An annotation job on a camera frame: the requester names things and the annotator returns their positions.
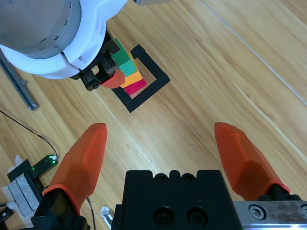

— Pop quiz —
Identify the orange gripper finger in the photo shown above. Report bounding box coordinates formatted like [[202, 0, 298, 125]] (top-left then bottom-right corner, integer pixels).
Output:
[[30, 123, 108, 230], [214, 122, 302, 202]]

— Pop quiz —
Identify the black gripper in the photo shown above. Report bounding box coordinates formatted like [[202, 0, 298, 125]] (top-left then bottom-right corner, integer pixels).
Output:
[[69, 28, 126, 92]]

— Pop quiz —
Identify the yellow wooden block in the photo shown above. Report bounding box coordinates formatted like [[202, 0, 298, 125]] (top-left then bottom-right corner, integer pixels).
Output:
[[119, 51, 143, 88]]

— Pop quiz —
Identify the green wooden block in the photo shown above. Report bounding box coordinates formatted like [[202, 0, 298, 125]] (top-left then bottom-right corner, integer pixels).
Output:
[[112, 38, 139, 78]]

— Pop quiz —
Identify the red wooden block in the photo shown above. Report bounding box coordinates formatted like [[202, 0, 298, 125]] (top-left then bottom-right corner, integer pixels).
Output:
[[123, 79, 147, 96]]

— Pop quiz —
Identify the black tape square outline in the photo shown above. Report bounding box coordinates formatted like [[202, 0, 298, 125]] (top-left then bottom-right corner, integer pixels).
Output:
[[112, 45, 171, 114]]

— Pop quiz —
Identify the black board with green LEDs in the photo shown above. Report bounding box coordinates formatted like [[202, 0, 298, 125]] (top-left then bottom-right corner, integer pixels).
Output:
[[31, 154, 59, 179]]

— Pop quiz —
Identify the small white tape piece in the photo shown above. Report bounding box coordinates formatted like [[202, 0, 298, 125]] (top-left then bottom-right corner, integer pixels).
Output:
[[99, 205, 115, 227]]

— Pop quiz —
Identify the grey felt tape strip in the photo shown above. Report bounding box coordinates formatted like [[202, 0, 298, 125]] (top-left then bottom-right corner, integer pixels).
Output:
[[1, 181, 28, 218], [18, 173, 43, 209]]

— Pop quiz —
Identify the black mounted holder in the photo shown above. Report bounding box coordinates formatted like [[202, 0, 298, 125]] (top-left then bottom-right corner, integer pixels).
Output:
[[7, 159, 45, 204]]

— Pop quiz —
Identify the small black connector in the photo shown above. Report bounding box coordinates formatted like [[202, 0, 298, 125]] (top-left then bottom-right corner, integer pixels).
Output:
[[0, 206, 14, 226]]

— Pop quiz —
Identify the thin black table cable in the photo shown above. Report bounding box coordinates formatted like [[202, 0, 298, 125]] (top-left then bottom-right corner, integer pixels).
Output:
[[0, 109, 59, 159]]

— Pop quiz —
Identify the grey cable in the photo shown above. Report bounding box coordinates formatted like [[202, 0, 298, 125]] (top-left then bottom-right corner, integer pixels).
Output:
[[86, 197, 97, 230]]

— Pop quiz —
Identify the grey metal rail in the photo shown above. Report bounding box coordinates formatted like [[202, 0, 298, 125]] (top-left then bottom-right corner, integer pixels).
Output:
[[0, 47, 39, 111]]

